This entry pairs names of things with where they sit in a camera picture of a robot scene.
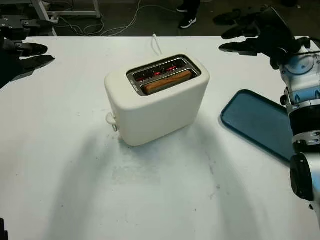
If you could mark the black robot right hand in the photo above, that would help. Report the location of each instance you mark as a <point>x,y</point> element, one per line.
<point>275,35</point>

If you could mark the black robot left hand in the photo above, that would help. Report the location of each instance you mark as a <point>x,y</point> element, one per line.
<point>10,62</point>

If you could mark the browned toast slice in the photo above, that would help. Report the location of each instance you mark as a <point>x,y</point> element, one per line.
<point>167,81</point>

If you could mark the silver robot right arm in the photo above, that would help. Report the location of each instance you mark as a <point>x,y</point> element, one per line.
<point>300,75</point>

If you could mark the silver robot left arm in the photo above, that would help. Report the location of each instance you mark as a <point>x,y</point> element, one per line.
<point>2,230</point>

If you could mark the cream toaster lever knob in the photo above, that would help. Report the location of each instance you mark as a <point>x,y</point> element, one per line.
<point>109,118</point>

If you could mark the silver toaster dial knob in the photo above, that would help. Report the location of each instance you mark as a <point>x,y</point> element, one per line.
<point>115,126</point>

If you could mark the cream two-slot toaster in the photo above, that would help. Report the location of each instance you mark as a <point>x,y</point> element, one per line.
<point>155,117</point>

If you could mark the blue plastic tray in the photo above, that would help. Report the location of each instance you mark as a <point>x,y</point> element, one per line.
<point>255,120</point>

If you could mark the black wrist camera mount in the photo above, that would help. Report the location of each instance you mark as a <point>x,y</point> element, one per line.
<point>276,62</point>

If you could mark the white metal table frame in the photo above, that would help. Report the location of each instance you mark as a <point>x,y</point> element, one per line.
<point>72,13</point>

